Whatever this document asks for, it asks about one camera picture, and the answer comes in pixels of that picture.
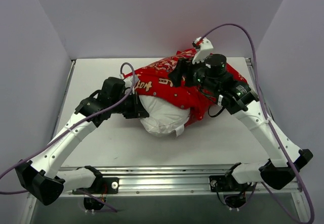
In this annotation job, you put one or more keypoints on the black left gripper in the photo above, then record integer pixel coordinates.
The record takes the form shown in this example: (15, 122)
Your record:
(136, 105)

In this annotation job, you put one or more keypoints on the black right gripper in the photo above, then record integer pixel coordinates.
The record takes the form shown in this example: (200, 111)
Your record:
(183, 70)

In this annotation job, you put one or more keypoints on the red printed pillowcase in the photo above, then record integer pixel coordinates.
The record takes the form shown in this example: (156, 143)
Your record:
(187, 97)

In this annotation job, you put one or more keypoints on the white pillow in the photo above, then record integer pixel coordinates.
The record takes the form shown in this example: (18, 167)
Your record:
(164, 118)

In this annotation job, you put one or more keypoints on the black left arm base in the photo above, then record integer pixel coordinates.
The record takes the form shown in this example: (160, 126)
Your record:
(109, 185)

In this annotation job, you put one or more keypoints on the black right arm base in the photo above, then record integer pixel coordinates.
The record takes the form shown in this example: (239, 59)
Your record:
(223, 183)

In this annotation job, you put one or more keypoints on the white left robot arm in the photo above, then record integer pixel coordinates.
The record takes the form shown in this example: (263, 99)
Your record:
(40, 175)

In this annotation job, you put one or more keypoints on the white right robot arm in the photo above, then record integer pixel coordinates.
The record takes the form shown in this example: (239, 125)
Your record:
(283, 155)

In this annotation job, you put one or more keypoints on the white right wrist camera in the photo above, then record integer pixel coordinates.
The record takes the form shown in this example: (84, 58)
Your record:
(203, 49)

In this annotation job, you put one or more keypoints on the aluminium side rail left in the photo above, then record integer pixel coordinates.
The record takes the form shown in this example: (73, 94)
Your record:
(56, 102)

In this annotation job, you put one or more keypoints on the aluminium side rail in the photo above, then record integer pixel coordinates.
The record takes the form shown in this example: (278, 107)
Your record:
(263, 95)
(56, 102)

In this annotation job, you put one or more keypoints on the aluminium side rail right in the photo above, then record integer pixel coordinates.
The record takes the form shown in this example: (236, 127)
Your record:
(263, 95)

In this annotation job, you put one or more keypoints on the aluminium front mounting rail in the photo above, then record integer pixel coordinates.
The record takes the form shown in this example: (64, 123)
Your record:
(164, 180)

